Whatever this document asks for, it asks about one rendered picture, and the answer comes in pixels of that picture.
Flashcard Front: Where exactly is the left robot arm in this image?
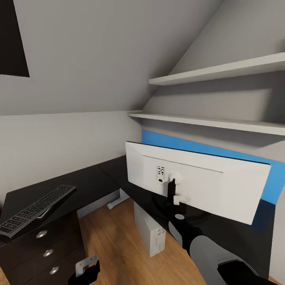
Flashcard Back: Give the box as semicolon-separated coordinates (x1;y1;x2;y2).
68;254;100;285

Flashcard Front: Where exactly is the notebook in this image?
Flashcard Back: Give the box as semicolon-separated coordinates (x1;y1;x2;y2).
37;208;50;218

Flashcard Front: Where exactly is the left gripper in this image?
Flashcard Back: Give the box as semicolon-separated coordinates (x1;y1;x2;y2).
68;260;100;285

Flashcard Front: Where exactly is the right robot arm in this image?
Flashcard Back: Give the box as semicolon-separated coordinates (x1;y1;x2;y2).
163;196;277;285

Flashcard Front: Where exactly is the keyboard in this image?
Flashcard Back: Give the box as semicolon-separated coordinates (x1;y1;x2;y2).
0;185;76;238

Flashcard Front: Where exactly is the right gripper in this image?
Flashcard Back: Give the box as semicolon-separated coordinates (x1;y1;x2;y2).
163;199;186;214

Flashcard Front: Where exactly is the monitor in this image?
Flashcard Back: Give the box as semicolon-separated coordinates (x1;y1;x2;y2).
125;141;271;226

